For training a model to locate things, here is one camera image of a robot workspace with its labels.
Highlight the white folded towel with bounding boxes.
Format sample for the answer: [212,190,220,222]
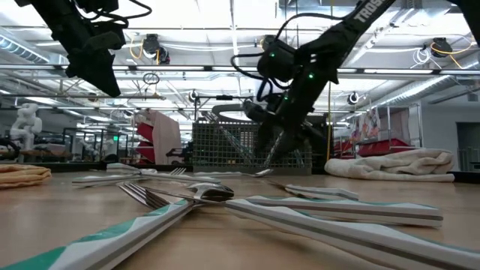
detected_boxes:
[324,148,457,184]

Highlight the colourful hanging banner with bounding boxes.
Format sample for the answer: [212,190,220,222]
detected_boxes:
[352,108,382,142]

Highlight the black aluminium table frame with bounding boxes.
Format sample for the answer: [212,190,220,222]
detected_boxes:
[48,160,480,185]

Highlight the red storage bins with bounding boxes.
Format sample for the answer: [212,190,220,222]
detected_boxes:
[333,137,413,158]

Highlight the spoon with teal handle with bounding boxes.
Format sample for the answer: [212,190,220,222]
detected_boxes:
[142,186,480,270]

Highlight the folded yellow cloth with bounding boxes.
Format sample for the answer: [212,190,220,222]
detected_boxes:
[0,163,53,191]

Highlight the yellow cable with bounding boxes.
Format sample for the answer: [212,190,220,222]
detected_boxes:
[325,0,335,163]

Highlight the teal white handled knife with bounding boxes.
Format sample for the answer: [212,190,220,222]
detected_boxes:
[263,130,287,167]

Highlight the grey mesh cutlery basket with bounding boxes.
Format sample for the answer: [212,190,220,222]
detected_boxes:
[191,103,314,176]

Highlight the teal white handled fork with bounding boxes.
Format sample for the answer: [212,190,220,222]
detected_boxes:
[118,182,444,229]
[70,166,188,188]

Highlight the metal shelf rack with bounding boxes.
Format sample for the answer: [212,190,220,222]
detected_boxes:
[350,103,424,151]

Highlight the dark door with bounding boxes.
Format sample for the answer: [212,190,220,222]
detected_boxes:
[455,121,480,172]

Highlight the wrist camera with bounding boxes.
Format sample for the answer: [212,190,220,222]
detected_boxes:
[88,31,127,53]
[242,99,272,124]

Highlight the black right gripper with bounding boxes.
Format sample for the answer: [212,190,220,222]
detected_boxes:
[256,80,324,161]

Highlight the pink board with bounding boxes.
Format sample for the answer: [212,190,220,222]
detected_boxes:
[148,109,184,166]

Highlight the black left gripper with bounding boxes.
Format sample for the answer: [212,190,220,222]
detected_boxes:
[55,16,122,98]

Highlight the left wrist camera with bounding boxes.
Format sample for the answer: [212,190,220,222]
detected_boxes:
[88,31,127,53]

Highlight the teal white handled cutlery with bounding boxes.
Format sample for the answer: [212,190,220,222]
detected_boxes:
[204,111,253,163]

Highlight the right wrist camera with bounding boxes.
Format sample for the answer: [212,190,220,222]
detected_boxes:
[242,99,272,124]

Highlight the knife with striped handle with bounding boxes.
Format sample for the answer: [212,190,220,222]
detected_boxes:
[266,179,360,202]

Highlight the silver ventilation duct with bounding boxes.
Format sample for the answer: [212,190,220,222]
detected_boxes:
[369,74,480,112]

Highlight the red stand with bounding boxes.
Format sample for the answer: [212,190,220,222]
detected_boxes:
[135,121,155,164]

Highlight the fork with teal handle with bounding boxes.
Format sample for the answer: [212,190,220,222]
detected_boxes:
[0,182,236,270]

